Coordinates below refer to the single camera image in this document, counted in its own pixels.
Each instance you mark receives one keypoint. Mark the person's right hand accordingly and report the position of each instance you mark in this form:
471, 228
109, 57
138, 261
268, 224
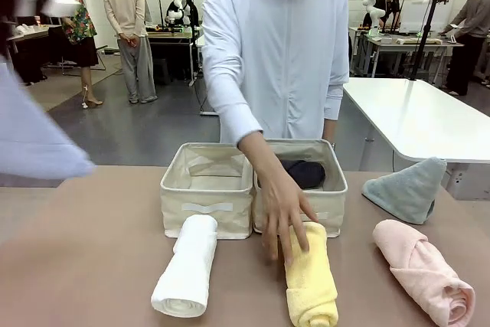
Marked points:
281, 208

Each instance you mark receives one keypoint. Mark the yellow towel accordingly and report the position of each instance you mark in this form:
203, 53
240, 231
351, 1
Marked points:
310, 285

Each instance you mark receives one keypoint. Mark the white towel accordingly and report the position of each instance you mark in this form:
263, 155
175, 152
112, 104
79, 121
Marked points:
187, 265

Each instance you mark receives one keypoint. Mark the teal cone-folded towel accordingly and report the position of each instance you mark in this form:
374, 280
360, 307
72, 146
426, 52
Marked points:
409, 193

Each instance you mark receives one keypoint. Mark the pink towel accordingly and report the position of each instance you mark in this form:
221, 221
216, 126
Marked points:
421, 269

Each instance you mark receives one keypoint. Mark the light blue cone-folded towel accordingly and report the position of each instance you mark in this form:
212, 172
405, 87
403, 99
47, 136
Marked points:
34, 139

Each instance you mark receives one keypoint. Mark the person's right forearm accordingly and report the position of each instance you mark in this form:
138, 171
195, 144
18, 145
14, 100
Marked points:
264, 158

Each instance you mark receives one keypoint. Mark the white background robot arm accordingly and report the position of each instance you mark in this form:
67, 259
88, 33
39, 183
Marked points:
373, 5

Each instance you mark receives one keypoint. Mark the person's left forearm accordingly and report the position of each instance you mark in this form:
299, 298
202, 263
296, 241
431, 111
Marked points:
330, 131

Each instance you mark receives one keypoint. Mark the dark navy rolled towel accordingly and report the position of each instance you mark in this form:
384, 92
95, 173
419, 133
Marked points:
306, 174

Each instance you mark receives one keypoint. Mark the beige fabric storage bin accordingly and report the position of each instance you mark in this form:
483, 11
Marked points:
329, 204
206, 208

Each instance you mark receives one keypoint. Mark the person in white hoodie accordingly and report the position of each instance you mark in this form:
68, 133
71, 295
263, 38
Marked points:
275, 55

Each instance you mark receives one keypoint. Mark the white side table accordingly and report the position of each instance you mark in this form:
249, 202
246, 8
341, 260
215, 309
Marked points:
421, 116

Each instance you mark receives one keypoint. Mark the grey background work table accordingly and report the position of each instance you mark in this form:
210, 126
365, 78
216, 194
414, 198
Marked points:
398, 43

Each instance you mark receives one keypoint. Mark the background table with wooden board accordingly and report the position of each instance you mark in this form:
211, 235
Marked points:
170, 38

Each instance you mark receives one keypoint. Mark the white and black background robot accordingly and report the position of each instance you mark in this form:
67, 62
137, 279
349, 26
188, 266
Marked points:
178, 9

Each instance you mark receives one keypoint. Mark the black tripod stand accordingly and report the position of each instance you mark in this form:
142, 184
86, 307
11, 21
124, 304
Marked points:
426, 32

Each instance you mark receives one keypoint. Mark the man in beige sweater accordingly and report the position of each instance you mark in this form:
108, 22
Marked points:
128, 17

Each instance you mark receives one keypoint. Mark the person in grey sweater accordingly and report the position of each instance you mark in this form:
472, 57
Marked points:
469, 28

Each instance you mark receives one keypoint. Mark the woman in floral dress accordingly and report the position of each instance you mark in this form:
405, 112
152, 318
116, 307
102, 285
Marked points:
78, 24

